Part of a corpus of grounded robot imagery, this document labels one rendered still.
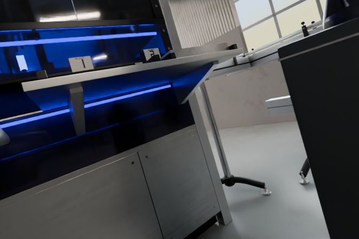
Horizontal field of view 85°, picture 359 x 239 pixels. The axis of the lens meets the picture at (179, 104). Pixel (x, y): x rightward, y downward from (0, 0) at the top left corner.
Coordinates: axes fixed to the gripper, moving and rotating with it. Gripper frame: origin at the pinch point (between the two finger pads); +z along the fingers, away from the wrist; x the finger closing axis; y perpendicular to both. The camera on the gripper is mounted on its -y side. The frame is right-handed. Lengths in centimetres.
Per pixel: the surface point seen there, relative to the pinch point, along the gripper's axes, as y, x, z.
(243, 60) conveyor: 50, -74, 19
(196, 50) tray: 1.5, 10.0, 19.6
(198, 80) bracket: 16.5, 0.5, 28.6
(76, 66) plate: 39, 43, 9
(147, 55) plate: 38.9, 9.8, 7.8
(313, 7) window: 54, -230, -27
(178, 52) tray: 1.5, 17.4, 19.1
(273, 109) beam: 44, -84, 62
